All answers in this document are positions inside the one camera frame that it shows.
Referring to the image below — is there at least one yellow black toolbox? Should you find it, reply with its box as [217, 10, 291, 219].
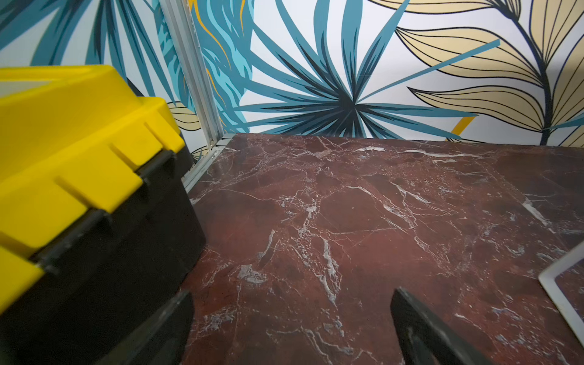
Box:
[1, 65, 205, 364]

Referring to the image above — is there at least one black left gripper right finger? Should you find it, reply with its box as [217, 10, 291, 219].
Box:
[390, 287, 491, 365]

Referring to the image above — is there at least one white two-tier shelf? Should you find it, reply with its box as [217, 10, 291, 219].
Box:
[537, 241, 584, 348]

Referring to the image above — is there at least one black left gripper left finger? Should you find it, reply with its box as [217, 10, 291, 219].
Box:
[97, 290, 194, 364]

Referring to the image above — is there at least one aluminium corner post left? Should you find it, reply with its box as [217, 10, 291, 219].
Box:
[160, 0, 234, 192]

